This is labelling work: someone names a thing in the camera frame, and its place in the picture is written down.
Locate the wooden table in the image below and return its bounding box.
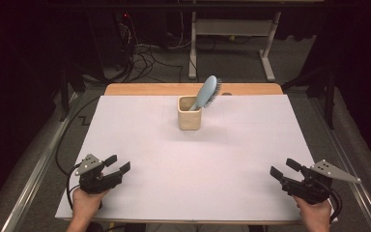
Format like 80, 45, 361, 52
62, 82, 330, 227

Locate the dark computer tower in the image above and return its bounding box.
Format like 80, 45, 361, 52
86, 12, 133, 70

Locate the light blue hairbrush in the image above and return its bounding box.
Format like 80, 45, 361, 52
187, 74, 223, 112

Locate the tangle of floor cables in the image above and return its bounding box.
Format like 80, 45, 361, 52
118, 13, 186, 84

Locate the aluminium floor rail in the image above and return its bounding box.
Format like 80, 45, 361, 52
311, 96, 371, 232
0, 92, 79, 232

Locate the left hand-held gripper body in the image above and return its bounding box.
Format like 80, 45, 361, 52
74, 153, 124, 195

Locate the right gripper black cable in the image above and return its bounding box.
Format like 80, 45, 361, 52
321, 188, 343, 225

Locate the white metal stand frame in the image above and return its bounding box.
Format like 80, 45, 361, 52
187, 11, 283, 83

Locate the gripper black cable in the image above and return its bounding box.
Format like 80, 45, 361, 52
65, 162, 85, 211
321, 188, 343, 225

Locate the long black floor cable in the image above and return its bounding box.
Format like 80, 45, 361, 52
54, 95, 101, 178

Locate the white table cover sheet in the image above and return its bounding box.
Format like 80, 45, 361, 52
54, 94, 339, 223

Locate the black stand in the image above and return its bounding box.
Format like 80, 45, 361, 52
281, 62, 337, 131
58, 60, 89, 123

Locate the person's left hand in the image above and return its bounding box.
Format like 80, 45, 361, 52
71, 188, 111, 225

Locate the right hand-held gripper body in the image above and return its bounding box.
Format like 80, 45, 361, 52
281, 159, 362, 206

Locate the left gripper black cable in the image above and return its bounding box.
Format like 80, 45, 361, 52
65, 162, 85, 211

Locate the person's right hand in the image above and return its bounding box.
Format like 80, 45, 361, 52
294, 196, 333, 228

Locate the cream square cup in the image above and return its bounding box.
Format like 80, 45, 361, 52
177, 95, 203, 131

